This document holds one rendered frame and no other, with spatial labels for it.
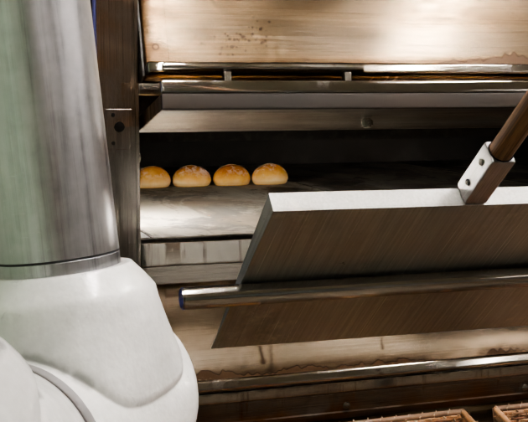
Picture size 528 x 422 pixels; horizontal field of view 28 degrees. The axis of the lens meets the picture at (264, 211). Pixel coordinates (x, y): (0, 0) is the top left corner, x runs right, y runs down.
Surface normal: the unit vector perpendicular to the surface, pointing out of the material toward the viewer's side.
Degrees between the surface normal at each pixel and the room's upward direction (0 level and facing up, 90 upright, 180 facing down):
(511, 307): 139
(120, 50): 90
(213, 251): 90
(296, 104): 78
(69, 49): 84
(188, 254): 90
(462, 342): 70
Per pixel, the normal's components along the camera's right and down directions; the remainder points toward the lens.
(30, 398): 0.89, -0.40
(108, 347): 0.55, -0.24
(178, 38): 0.29, -0.23
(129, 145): 0.31, 0.11
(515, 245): 0.20, 0.83
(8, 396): 0.79, -0.44
